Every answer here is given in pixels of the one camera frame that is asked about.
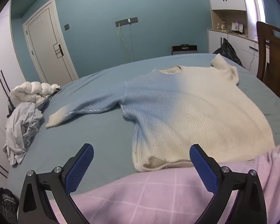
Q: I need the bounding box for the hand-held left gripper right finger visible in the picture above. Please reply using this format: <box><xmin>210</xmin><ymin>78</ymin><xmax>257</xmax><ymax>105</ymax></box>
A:
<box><xmin>189</xmin><ymin>144</ymin><xmax>267</xmax><ymax>224</ymax></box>

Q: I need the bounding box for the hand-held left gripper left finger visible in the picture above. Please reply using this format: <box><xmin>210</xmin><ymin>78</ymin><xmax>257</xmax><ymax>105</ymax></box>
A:
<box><xmin>18</xmin><ymin>143</ymin><xmax>95</xmax><ymax>224</ymax></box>

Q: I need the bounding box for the blue and white knit sweater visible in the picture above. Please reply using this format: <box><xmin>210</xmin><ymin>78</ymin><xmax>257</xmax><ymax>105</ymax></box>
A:
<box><xmin>45</xmin><ymin>53</ymin><xmax>276</xmax><ymax>173</ymax></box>

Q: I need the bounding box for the bed with blue sheet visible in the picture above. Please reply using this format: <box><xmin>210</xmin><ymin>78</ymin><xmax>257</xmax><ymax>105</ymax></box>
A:
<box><xmin>7</xmin><ymin>53</ymin><xmax>280</xmax><ymax>199</ymax></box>

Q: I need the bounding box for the pink checked blanket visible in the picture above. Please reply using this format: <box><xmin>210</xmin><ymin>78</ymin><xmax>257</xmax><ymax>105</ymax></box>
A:
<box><xmin>48</xmin><ymin>133</ymin><xmax>280</xmax><ymax>224</ymax></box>

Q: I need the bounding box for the grey crumpled cloth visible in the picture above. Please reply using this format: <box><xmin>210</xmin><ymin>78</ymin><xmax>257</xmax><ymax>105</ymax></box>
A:
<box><xmin>3</xmin><ymin>101</ymin><xmax>44</xmax><ymax>166</ymax></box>

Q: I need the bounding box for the dark plaid cloth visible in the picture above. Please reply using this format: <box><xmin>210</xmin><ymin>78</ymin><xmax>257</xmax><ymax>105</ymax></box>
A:
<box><xmin>0</xmin><ymin>175</ymin><xmax>18</xmax><ymax>224</ymax></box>

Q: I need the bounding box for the white down jacket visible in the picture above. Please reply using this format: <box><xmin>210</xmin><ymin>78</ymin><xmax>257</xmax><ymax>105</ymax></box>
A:
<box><xmin>9</xmin><ymin>81</ymin><xmax>61</xmax><ymax>109</ymax></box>

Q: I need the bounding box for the black plastic bag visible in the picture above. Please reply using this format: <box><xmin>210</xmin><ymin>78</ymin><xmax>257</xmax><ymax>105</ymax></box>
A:
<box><xmin>212</xmin><ymin>38</ymin><xmax>245</xmax><ymax>68</ymax></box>

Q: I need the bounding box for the grey and black box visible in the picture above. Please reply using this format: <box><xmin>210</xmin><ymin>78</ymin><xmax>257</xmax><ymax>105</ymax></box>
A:
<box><xmin>171</xmin><ymin>44</ymin><xmax>198</xmax><ymax>56</ymax></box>

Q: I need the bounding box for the white wardrobe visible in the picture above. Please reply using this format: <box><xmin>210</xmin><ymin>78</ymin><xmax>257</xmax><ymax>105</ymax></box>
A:
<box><xmin>0</xmin><ymin>0</ymin><xmax>26</xmax><ymax>180</ymax></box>

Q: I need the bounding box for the brown wooden chair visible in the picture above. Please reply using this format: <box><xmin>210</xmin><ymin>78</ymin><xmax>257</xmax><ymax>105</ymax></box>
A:
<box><xmin>256</xmin><ymin>21</ymin><xmax>280</xmax><ymax>105</ymax></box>

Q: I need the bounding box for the white low cabinet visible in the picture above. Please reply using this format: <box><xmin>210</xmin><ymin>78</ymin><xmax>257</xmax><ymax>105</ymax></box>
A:
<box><xmin>207</xmin><ymin>29</ymin><xmax>270</xmax><ymax>75</ymax></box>

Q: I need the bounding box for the white door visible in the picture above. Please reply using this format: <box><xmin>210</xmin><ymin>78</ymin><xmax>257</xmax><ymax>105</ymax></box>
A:
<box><xmin>23</xmin><ymin>0</ymin><xmax>79</xmax><ymax>84</ymax></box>

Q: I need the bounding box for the white and purple box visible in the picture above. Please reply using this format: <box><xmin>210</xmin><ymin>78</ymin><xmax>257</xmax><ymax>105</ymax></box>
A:
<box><xmin>232</xmin><ymin>21</ymin><xmax>244</xmax><ymax>33</ymax></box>

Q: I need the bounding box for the thin hanging cable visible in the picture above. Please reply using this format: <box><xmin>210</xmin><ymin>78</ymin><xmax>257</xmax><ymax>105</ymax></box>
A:
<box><xmin>248</xmin><ymin>49</ymin><xmax>256</xmax><ymax>70</ymax></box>

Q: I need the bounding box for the door handle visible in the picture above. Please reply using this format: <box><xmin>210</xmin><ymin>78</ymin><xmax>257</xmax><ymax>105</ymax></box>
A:
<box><xmin>53</xmin><ymin>44</ymin><xmax>64</xmax><ymax>57</ymax></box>

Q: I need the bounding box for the yellow cable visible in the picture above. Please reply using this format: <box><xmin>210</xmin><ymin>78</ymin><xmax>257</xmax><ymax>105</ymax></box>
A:
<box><xmin>117</xmin><ymin>24</ymin><xmax>134</xmax><ymax>62</ymax></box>

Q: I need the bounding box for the grey cable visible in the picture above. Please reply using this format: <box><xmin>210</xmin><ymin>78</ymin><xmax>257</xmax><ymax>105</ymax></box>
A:
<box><xmin>129</xmin><ymin>23</ymin><xmax>134</xmax><ymax>62</ymax></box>

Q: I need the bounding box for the grey wall outlet strip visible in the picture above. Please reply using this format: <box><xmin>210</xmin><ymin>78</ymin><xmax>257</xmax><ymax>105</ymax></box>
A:
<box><xmin>115</xmin><ymin>17</ymin><xmax>139</xmax><ymax>26</ymax></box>

